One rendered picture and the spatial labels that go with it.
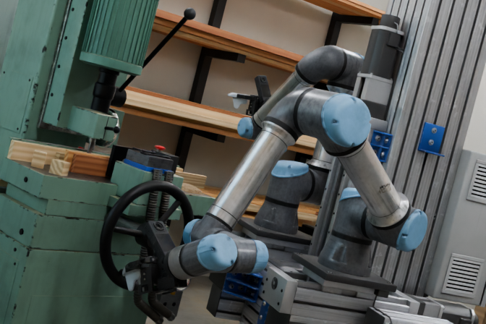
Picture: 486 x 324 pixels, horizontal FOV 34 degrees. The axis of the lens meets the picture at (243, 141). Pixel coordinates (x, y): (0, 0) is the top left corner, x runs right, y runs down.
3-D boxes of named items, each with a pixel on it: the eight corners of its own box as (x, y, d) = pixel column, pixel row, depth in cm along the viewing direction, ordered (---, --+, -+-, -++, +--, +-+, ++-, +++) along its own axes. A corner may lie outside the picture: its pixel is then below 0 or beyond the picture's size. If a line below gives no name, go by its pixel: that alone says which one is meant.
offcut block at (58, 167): (54, 172, 206) (58, 158, 206) (67, 176, 205) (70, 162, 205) (48, 172, 203) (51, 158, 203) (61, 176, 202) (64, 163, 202)
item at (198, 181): (56, 167, 217) (60, 152, 217) (53, 165, 218) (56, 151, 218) (203, 188, 257) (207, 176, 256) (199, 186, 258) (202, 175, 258)
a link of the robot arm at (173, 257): (176, 241, 172) (205, 244, 178) (163, 246, 175) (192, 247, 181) (180, 276, 170) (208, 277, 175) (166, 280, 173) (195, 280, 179)
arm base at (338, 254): (354, 265, 232) (362, 232, 232) (380, 280, 218) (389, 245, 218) (308, 257, 227) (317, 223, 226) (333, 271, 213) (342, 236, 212)
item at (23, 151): (10, 159, 209) (14, 141, 209) (6, 158, 210) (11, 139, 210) (179, 184, 252) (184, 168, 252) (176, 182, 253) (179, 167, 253)
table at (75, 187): (57, 208, 190) (63, 184, 190) (-3, 178, 212) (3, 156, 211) (233, 226, 233) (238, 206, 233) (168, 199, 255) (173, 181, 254)
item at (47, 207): (44, 215, 199) (48, 199, 199) (4, 194, 214) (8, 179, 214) (165, 226, 228) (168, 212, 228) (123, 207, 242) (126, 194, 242)
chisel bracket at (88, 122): (91, 143, 218) (98, 113, 218) (64, 133, 228) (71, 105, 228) (113, 147, 224) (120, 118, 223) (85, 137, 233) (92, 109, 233)
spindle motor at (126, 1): (101, 66, 211) (129, -48, 210) (66, 58, 223) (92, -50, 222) (152, 80, 224) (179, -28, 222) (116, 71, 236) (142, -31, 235)
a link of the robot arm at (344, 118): (394, 215, 223) (314, 77, 191) (438, 229, 212) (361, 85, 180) (371, 247, 219) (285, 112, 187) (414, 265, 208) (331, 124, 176)
